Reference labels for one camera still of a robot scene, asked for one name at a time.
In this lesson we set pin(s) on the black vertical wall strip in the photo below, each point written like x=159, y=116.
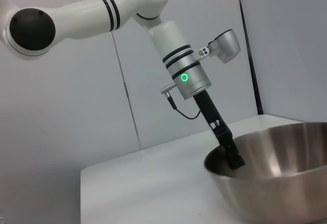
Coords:
x=249, y=55

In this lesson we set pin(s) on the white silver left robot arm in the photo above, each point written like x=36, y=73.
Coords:
x=84, y=17

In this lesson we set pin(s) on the stainless steel mixing bowl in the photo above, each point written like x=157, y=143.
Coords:
x=281, y=190

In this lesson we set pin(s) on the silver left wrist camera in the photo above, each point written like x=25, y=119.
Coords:
x=226, y=45

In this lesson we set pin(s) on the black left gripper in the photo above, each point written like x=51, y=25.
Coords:
x=213, y=117

